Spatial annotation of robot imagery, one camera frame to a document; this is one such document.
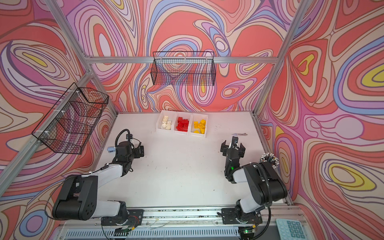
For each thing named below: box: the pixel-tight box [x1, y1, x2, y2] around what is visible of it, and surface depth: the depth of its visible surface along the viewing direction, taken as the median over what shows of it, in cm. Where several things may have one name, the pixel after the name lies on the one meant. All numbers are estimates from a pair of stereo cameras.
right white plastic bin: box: [189, 113, 208, 138], surface depth 109 cm
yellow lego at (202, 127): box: [198, 123, 206, 132], surface depth 107 cm
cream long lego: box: [162, 115, 169, 124], surface depth 116 cm
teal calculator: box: [276, 218, 307, 240], surface depth 70 cm
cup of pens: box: [258, 152, 280, 169], surface depth 78 cm
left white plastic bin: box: [156, 110, 178, 133], surface depth 110 cm
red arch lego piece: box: [176, 117, 189, 132], surface depth 109 cm
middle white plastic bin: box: [173, 112, 193, 135], surface depth 107 cm
